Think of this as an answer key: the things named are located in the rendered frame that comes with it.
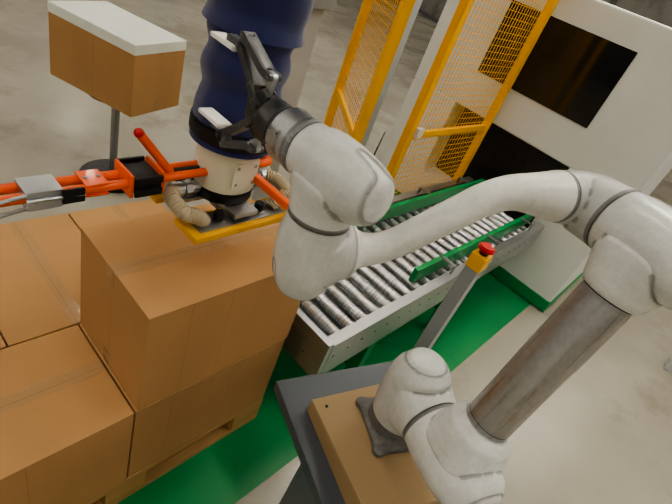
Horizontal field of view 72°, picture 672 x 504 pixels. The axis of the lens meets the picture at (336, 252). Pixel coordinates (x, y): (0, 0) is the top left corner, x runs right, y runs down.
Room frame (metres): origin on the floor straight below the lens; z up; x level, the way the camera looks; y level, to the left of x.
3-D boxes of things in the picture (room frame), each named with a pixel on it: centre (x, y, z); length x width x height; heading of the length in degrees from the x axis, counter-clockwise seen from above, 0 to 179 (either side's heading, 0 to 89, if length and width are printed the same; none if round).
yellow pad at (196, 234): (1.07, 0.29, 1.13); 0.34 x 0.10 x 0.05; 149
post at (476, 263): (1.66, -0.55, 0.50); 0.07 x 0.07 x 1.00; 58
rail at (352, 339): (2.26, -0.72, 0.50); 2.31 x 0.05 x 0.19; 148
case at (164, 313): (1.12, 0.38, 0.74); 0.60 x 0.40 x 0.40; 148
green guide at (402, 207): (2.88, -0.40, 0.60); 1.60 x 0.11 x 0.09; 148
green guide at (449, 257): (2.59, -0.86, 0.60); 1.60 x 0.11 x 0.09; 148
